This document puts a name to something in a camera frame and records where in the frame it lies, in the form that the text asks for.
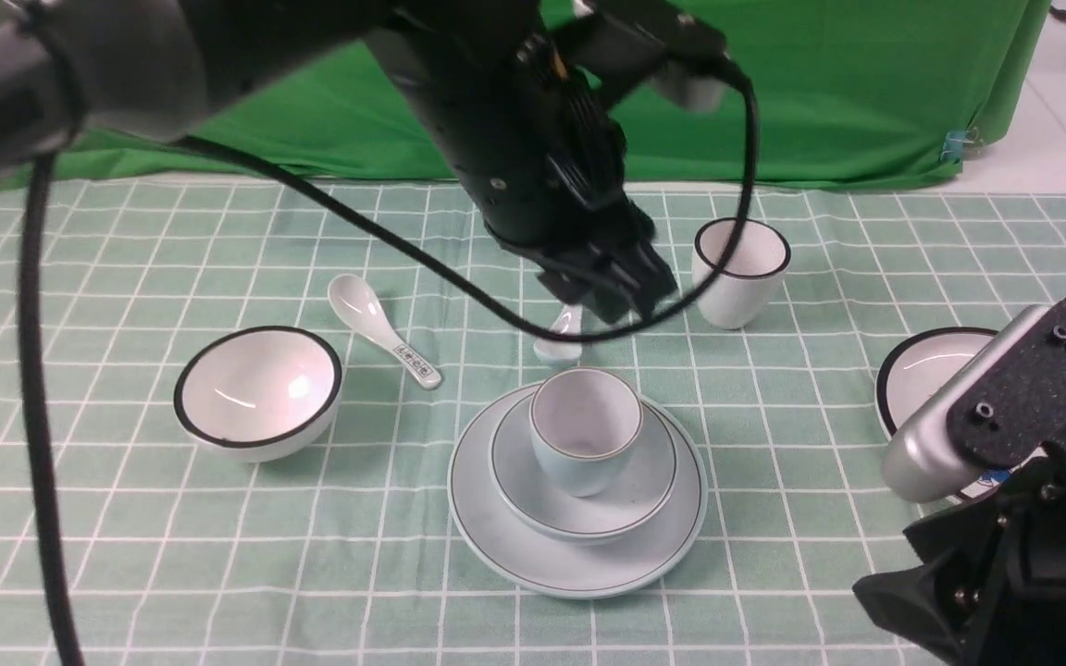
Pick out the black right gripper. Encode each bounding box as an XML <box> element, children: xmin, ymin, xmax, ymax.
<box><xmin>853</xmin><ymin>456</ymin><xmax>1066</xmax><ymax>665</ymax></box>

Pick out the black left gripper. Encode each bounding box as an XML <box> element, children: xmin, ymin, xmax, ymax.
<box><xmin>366</xmin><ymin>1</ymin><xmax>677</xmax><ymax>325</ymax></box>

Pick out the light blue ceramic spoon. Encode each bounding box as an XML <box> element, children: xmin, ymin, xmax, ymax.
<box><xmin>533</xmin><ymin>303</ymin><xmax>585</xmax><ymax>364</ymax></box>

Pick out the light blue ceramic cup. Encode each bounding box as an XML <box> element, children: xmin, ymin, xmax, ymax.
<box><xmin>528</xmin><ymin>367</ymin><xmax>644</xmax><ymax>498</ymax></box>

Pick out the light blue shallow bowl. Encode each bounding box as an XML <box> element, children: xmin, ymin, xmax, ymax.
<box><xmin>488</xmin><ymin>397</ymin><xmax>680</xmax><ymax>543</ymax></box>

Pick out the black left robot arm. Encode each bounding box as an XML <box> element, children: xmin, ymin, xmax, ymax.
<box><xmin>0</xmin><ymin>1</ymin><xmax>681</xmax><ymax>327</ymax></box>

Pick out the white black-rimmed cup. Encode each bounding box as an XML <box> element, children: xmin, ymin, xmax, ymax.
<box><xmin>690</xmin><ymin>218</ymin><xmax>792</xmax><ymax>330</ymax></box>

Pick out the cartoon plate black rim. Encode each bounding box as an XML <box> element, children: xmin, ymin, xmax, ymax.
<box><xmin>874</xmin><ymin>327</ymin><xmax>1010</xmax><ymax>503</ymax></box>

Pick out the white spoon with print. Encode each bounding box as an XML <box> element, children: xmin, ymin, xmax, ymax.
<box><xmin>327</xmin><ymin>274</ymin><xmax>443</xmax><ymax>389</ymax></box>

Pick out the green backdrop cloth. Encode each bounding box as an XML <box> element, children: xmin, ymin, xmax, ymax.
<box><xmin>200</xmin><ymin>1</ymin><xmax>1047</xmax><ymax>189</ymax></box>

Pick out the large light blue plate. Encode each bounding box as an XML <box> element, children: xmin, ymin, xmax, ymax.
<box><xmin>447</xmin><ymin>383</ymin><xmax>708</xmax><ymax>601</ymax></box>

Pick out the blue binder clip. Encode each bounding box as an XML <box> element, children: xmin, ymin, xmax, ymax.
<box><xmin>939</xmin><ymin>129</ymin><xmax>969</xmax><ymax>165</ymax></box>

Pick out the white black-rimmed bowl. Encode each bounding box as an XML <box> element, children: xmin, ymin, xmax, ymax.
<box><xmin>172</xmin><ymin>326</ymin><xmax>344</xmax><ymax>462</ymax></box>

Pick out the green checkered tablecloth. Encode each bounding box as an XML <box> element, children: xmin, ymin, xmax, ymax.
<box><xmin>43</xmin><ymin>179</ymin><xmax>1066</xmax><ymax>665</ymax></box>

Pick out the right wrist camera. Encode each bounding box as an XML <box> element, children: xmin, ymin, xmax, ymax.
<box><xmin>881</xmin><ymin>299</ymin><xmax>1066</xmax><ymax>503</ymax></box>

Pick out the black left camera cable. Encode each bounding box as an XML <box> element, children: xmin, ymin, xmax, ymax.
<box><xmin>17</xmin><ymin>55</ymin><xmax>761</xmax><ymax>666</ymax></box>

